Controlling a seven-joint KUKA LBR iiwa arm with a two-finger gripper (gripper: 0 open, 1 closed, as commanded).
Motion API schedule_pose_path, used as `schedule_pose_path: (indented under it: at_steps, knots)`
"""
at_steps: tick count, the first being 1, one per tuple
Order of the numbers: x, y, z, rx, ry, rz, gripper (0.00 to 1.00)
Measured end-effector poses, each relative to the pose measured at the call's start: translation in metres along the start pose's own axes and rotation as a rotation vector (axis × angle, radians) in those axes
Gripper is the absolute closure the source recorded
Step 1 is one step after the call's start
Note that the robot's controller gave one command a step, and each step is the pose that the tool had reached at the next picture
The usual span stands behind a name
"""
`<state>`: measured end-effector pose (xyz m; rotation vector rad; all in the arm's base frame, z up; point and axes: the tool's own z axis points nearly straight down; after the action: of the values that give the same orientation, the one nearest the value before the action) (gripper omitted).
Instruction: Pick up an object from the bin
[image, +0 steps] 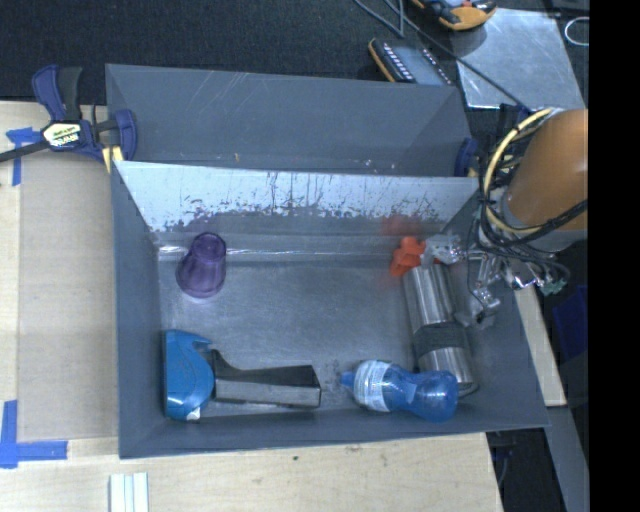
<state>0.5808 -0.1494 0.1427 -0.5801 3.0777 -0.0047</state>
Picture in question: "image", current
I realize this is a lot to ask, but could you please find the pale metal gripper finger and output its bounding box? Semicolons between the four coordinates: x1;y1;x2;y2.
453;286;502;328
423;233;470;267

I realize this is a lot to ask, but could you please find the silver spray bottle orange nozzle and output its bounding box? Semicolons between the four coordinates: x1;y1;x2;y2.
389;235;481;397

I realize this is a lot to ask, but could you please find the blue plastic bottle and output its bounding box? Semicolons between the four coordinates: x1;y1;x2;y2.
339;358;461;424

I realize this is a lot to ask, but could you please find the grey metal bin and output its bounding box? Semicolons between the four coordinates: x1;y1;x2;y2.
103;63;552;460

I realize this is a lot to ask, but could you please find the purple plastic cup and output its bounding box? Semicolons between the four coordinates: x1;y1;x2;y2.
174;232;228;300

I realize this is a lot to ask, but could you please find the blue and black hand tool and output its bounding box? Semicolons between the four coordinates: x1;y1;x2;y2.
159;328;323;423

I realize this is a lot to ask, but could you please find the pale wood board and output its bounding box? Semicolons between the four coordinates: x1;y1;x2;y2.
16;153;122;444

